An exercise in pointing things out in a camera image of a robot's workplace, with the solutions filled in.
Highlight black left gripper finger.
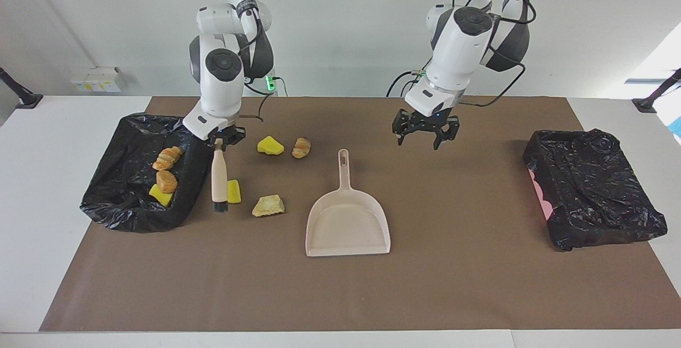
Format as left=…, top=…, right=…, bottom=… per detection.
left=392, top=116, right=412, bottom=148
left=431, top=118, right=461, bottom=151

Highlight beige brush black bristles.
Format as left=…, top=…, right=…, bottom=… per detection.
left=211, top=138, right=229, bottom=214

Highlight round brown sponge chunk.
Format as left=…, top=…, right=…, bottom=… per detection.
left=155, top=170, right=178, bottom=194

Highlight small yellow sponge piece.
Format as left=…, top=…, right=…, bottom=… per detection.
left=148, top=184, right=175, bottom=208

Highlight beige plastic dustpan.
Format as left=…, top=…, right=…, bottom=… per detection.
left=305, top=149, right=392, bottom=258

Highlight bin lined with black bag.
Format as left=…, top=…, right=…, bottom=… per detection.
left=80, top=113, right=216, bottom=233

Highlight pink bin with black bag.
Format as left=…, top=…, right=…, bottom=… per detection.
left=522, top=128, right=668, bottom=252

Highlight flat yellow sponge piece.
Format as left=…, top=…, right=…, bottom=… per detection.
left=257, top=136, right=285, bottom=156

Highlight pale beige sponge chunk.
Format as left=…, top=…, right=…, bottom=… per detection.
left=252, top=195, right=285, bottom=218

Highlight brown table mat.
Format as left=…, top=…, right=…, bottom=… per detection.
left=39, top=96, right=681, bottom=333

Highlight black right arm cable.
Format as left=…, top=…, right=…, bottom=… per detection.
left=240, top=83, right=273, bottom=123

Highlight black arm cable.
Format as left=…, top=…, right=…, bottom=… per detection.
left=462, top=0, right=538, bottom=108
left=240, top=83, right=273, bottom=123

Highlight black left base cable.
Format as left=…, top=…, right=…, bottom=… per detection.
left=386, top=70, right=426, bottom=97

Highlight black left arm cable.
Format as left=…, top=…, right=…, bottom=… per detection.
left=462, top=0, right=538, bottom=108

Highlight black camera stand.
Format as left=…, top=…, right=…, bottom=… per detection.
left=0, top=67, right=43, bottom=110
left=632, top=69, right=681, bottom=113

